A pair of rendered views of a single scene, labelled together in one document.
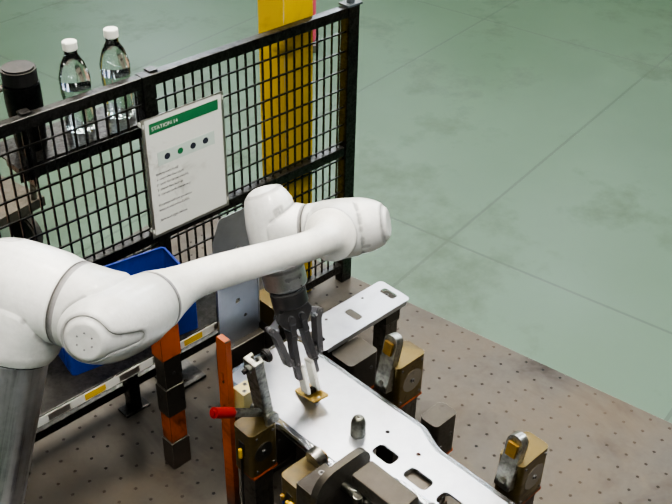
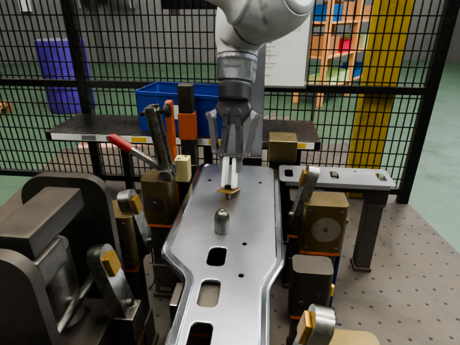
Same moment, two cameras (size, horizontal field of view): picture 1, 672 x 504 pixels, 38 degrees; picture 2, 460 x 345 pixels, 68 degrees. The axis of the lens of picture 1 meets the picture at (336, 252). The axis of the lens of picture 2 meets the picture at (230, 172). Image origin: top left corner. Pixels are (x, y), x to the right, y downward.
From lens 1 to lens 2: 156 cm
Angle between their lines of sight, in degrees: 44
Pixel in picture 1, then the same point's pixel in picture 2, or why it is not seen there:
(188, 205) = (272, 73)
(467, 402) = (427, 322)
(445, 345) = (447, 274)
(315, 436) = (193, 214)
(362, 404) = (256, 218)
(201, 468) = not seen: hidden behind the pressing
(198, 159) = (285, 39)
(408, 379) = (319, 225)
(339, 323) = not seen: hidden behind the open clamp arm
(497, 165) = not seen: outside the picture
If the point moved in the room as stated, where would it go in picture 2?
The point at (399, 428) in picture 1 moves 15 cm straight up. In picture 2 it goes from (257, 248) to (260, 175)
